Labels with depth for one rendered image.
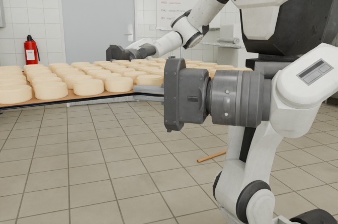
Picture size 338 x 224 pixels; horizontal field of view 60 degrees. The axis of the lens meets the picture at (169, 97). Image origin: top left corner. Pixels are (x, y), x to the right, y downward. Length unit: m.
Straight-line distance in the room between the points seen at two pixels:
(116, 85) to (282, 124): 0.27
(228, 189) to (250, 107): 0.59
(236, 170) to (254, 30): 0.43
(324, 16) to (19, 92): 0.80
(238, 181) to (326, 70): 0.59
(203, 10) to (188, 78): 0.74
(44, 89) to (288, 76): 0.36
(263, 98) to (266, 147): 0.53
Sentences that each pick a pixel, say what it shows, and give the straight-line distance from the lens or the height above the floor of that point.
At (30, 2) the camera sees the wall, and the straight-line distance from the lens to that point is 4.50.
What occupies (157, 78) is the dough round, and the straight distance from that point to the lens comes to 0.54.
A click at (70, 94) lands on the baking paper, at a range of 0.52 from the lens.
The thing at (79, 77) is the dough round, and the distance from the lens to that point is 0.56.
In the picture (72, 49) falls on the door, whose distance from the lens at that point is 4.51.
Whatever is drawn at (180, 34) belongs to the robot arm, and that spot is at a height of 1.09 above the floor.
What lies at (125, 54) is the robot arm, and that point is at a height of 1.03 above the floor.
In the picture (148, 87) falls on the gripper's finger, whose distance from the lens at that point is 0.49.
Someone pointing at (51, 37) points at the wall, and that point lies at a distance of 4.48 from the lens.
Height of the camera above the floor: 1.10
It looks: 13 degrees down
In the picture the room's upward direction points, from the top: straight up
